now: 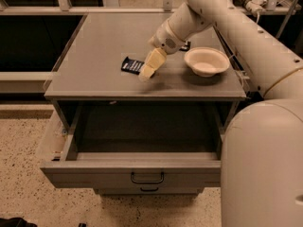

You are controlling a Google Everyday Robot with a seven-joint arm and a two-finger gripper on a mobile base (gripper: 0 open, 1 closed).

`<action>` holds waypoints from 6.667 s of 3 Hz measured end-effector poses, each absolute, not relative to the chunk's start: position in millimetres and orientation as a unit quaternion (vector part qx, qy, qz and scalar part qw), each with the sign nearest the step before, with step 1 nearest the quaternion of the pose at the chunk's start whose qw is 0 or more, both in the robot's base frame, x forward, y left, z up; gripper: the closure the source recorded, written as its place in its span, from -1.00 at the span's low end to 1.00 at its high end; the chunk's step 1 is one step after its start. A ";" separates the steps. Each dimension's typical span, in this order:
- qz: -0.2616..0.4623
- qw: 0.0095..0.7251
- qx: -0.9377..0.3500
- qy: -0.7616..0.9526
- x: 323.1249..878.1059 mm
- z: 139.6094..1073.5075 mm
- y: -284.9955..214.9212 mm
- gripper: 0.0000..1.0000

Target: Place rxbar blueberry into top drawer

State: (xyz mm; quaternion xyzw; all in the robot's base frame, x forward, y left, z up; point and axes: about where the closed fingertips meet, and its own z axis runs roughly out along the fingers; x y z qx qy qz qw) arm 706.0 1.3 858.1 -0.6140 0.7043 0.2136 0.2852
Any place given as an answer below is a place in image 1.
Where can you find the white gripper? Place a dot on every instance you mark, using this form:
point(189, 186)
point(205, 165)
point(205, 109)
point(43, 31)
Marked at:
point(165, 41)

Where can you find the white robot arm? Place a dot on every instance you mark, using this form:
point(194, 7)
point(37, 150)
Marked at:
point(262, 153)

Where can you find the grey drawer cabinet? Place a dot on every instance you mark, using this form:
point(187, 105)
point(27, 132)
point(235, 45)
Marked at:
point(90, 73)

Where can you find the open grey top drawer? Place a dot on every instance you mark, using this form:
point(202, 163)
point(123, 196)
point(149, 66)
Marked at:
point(107, 142)

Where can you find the black snack bar wrapper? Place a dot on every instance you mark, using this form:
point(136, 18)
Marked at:
point(186, 46)

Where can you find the white paper bowl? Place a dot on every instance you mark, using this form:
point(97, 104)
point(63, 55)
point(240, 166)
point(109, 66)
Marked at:
point(206, 62)

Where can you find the grey metal railing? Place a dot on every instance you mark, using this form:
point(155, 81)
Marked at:
point(94, 3)

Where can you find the white power strip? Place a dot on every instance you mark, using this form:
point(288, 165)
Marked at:
point(253, 6)

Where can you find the black object floor corner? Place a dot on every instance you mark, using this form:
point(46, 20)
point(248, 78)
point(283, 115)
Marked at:
point(15, 222)

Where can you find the black top drawer handle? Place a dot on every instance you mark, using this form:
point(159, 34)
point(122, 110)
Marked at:
point(147, 178)

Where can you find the black drawer handle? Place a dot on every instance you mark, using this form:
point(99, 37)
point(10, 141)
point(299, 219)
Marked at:
point(147, 178)
point(148, 189)

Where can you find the black lower drawer handle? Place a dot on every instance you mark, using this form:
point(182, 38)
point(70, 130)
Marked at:
point(148, 189)

